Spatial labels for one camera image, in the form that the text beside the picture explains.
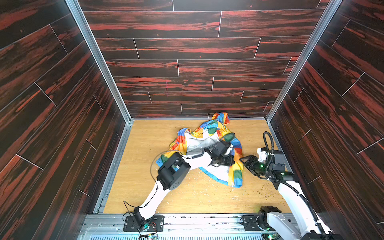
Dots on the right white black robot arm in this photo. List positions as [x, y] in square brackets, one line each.
[310, 226]

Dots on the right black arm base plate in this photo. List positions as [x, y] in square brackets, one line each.
[251, 224]

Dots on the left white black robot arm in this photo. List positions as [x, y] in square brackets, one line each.
[172, 173]

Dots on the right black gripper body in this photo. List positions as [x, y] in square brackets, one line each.
[253, 167]

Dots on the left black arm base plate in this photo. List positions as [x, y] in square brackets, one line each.
[154, 224]

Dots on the aluminium front rail frame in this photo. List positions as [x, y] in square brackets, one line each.
[176, 227]

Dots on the multicoloured patchwork jacket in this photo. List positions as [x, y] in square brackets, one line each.
[206, 135]

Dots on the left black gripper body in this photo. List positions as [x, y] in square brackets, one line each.
[221, 153]

